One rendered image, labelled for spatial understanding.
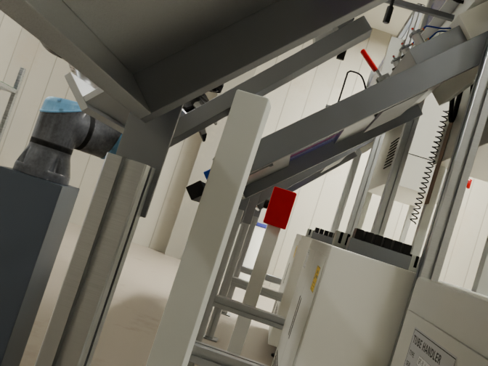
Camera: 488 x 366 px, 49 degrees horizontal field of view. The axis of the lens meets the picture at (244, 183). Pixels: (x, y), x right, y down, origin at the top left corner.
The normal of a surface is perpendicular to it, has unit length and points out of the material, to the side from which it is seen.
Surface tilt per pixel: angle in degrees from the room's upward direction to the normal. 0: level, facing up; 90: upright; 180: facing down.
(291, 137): 90
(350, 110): 90
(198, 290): 90
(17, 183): 90
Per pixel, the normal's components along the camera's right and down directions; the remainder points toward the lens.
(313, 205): 0.04, -0.04
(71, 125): 0.67, 0.18
